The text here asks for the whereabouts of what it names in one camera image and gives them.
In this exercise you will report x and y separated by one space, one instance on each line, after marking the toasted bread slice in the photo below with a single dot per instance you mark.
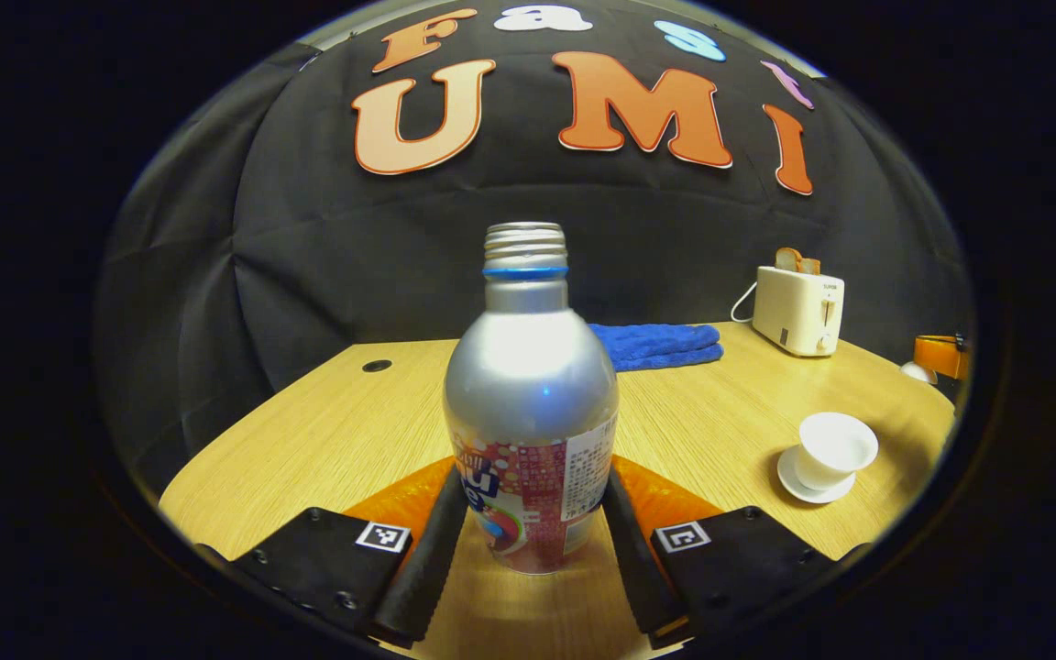
787 260
811 267

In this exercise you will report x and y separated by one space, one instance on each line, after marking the white saucer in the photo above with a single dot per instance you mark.
803 490

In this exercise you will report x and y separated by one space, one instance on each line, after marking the white teacup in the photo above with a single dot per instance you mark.
830 449

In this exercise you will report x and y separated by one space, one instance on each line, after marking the blue towel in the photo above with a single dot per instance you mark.
656 346

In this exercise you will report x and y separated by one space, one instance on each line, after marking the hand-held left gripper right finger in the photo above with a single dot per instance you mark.
633 559

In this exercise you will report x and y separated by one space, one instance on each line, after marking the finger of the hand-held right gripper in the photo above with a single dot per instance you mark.
939 356

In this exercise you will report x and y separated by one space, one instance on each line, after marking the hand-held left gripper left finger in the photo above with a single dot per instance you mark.
427 559

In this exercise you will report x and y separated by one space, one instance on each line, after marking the silver water bottle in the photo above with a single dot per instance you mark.
528 385

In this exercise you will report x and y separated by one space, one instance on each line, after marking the white toaster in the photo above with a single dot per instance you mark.
794 312

